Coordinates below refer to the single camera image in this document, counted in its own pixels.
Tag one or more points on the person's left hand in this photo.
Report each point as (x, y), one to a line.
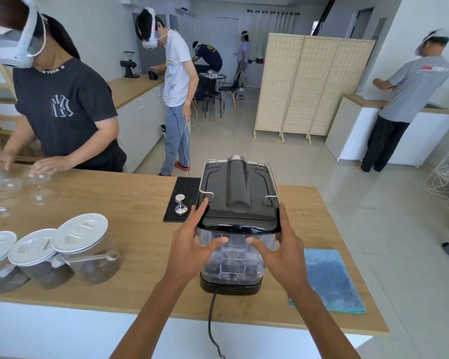
(183, 254)

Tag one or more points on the person's right hand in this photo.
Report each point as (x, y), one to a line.
(288, 261)

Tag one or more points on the person's right thumb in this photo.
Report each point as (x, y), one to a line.
(259, 245)

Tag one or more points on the person's left thumb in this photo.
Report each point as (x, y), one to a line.
(216, 244)

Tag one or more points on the black espresso machine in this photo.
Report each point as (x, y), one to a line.
(239, 198)

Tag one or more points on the person's right forearm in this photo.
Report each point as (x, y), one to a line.
(325, 325)

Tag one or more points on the person's left forearm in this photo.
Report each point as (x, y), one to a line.
(153, 321)

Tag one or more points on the silver coffee tamper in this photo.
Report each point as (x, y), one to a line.
(180, 204)

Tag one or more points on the black rubber tamping mat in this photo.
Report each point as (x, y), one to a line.
(170, 205)

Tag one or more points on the blue cleaning cloth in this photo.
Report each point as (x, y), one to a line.
(331, 280)

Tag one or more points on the clear plastic measuring scoop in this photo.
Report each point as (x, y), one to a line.
(93, 257)

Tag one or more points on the clear jar with white lid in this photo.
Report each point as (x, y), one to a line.
(86, 239)
(0, 263)
(37, 257)

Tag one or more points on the white cabinet with wooden top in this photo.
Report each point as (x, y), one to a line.
(353, 130)
(138, 115)

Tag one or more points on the black chair with wooden legs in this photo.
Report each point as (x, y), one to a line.
(232, 87)

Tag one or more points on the round black table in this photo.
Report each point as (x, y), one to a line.
(212, 85)

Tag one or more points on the woven folding screen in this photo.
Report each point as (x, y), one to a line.
(306, 85)

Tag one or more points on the small black container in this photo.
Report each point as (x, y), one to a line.
(153, 75)

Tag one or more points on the clear drinking glass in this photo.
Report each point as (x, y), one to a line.
(41, 188)
(2, 190)

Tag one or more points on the black coffee grinder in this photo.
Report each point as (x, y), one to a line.
(129, 67)

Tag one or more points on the white door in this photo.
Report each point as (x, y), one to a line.
(226, 44)

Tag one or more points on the white curtains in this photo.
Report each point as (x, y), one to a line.
(271, 33)

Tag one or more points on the white headset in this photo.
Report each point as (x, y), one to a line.
(149, 37)
(11, 44)

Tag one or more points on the white air conditioner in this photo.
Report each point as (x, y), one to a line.
(182, 9)

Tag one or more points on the wooden staircase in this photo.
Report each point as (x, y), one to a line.
(0, 119)

